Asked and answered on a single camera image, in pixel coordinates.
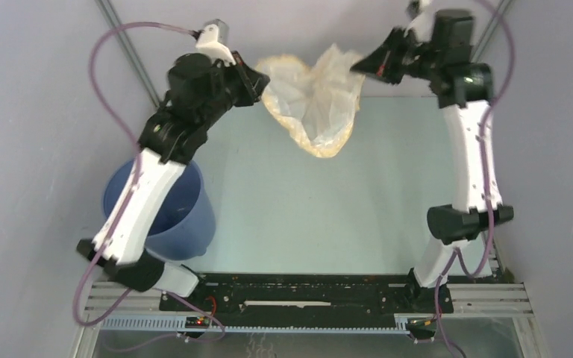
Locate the light blue slotted cable duct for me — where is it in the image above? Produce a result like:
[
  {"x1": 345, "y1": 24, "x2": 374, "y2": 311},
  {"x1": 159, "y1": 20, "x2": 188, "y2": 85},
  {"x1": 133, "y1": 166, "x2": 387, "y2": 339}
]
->
[{"x1": 99, "y1": 315, "x2": 411, "y2": 335}]

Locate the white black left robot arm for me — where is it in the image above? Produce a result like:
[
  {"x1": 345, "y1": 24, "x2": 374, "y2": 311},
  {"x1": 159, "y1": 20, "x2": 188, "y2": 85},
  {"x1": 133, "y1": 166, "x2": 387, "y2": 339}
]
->
[{"x1": 76, "y1": 52, "x2": 270, "y2": 311}]

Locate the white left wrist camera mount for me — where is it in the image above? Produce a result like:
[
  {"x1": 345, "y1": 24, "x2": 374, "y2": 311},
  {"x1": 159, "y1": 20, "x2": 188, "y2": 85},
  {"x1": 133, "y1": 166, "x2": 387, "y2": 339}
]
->
[{"x1": 195, "y1": 19, "x2": 236, "y2": 66}]

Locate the translucent yellowish trash bag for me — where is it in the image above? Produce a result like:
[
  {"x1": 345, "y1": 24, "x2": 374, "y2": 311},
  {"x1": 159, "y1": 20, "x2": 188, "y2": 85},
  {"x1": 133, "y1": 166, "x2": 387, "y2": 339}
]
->
[{"x1": 255, "y1": 44, "x2": 365, "y2": 159}]

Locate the blue plastic trash bin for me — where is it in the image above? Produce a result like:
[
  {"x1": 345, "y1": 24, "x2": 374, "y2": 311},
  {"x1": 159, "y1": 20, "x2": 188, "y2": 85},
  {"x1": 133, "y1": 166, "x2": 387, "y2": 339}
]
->
[{"x1": 101, "y1": 159, "x2": 217, "y2": 262}]

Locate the left corner aluminium post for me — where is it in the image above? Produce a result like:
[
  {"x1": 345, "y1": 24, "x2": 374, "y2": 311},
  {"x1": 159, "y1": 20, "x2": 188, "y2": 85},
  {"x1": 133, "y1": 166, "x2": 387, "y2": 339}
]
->
[{"x1": 94, "y1": 0, "x2": 160, "y2": 107}]

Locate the corner aluminium post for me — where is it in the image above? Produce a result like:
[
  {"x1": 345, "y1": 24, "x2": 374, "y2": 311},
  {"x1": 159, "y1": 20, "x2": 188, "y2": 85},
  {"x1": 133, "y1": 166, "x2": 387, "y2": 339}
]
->
[
  {"x1": 94, "y1": 0, "x2": 160, "y2": 107},
  {"x1": 472, "y1": 0, "x2": 513, "y2": 62}
]

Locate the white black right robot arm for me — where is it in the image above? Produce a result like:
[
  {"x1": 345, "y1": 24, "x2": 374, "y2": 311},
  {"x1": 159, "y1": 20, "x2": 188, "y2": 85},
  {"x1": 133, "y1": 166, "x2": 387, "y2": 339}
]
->
[{"x1": 351, "y1": 9, "x2": 514, "y2": 312}]

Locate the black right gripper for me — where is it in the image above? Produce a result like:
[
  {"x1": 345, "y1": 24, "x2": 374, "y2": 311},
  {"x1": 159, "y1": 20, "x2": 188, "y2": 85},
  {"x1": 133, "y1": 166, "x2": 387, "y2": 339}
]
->
[{"x1": 350, "y1": 27, "x2": 443, "y2": 87}]

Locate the right corner aluminium post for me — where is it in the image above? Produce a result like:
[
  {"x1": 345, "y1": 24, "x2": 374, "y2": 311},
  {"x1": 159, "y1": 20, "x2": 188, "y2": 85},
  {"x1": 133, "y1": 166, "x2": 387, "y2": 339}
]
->
[{"x1": 472, "y1": 0, "x2": 513, "y2": 62}]

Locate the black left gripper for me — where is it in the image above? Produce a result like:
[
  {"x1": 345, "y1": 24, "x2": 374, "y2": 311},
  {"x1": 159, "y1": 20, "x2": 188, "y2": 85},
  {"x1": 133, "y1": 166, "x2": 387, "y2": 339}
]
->
[{"x1": 197, "y1": 51, "x2": 270, "y2": 131}]

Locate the aluminium frame rail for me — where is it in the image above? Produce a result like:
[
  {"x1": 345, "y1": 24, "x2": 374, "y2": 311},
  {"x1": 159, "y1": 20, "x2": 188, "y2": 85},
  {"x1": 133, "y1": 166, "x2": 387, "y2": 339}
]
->
[{"x1": 448, "y1": 283, "x2": 533, "y2": 318}]

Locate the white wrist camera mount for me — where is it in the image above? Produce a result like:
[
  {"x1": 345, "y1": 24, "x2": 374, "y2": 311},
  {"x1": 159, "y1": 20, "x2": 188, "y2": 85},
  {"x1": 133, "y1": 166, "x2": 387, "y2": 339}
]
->
[
  {"x1": 404, "y1": 0, "x2": 434, "y2": 40},
  {"x1": 195, "y1": 19, "x2": 236, "y2": 66}
]

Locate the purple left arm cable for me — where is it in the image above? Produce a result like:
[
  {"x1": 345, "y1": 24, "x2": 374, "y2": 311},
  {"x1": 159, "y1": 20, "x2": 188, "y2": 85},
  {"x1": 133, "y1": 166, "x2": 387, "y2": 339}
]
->
[{"x1": 71, "y1": 22, "x2": 225, "y2": 347}]

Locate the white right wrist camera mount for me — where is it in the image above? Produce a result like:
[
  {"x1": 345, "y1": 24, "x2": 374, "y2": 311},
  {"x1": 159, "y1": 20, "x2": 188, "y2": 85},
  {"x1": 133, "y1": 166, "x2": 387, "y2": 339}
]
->
[{"x1": 404, "y1": 0, "x2": 434, "y2": 40}]

